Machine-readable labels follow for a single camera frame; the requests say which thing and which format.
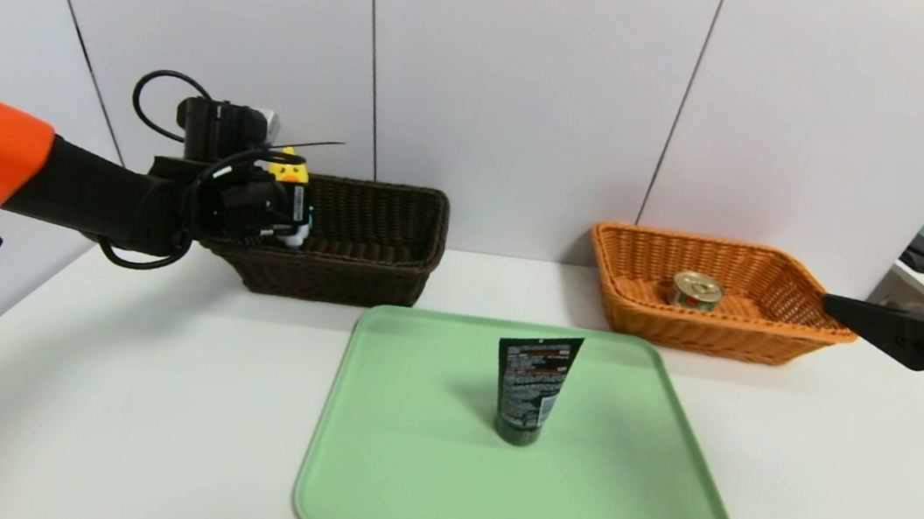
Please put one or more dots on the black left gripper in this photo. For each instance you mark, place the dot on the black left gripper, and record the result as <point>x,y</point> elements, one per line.
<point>298,208</point>

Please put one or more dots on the yellow duck toy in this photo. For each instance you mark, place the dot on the yellow duck toy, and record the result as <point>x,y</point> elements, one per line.
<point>289,170</point>

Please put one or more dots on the tin can with pull tab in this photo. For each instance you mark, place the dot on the tin can with pull tab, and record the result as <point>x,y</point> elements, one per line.
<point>695,288</point>

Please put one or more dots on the black cosmetic tube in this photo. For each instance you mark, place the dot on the black cosmetic tube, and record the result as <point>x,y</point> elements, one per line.
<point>532,383</point>

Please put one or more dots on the dark brown wicker basket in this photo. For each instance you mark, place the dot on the dark brown wicker basket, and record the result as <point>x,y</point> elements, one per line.
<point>363,274</point>

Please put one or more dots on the orange wicker basket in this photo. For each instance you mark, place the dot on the orange wicker basket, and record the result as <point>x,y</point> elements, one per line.
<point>735,333</point>

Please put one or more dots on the green plastic tray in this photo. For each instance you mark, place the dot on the green plastic tray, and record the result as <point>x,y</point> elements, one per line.
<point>503,503</point>

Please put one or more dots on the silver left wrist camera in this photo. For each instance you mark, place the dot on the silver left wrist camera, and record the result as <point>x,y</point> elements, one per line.
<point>271,126</point>

